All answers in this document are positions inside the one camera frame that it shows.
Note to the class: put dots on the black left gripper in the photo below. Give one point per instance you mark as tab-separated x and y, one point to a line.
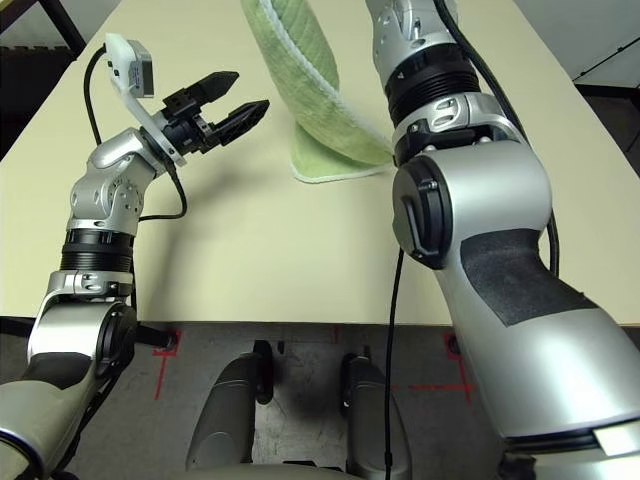
187	130

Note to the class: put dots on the green towel with white trim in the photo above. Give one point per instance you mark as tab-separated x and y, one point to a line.
310	50

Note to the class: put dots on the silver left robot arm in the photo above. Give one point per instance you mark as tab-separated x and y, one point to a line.
107	190

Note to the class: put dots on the black metal pole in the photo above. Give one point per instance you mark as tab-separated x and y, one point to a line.
70	25

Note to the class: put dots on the black foam floor mat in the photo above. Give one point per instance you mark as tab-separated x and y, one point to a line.
25	90
615	125

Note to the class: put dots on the grey right robot leg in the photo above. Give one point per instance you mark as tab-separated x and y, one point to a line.
370	415

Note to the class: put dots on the black metal stand bar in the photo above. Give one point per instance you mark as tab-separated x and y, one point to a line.
610	55

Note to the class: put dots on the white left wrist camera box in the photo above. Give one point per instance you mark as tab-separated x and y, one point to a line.
125	60

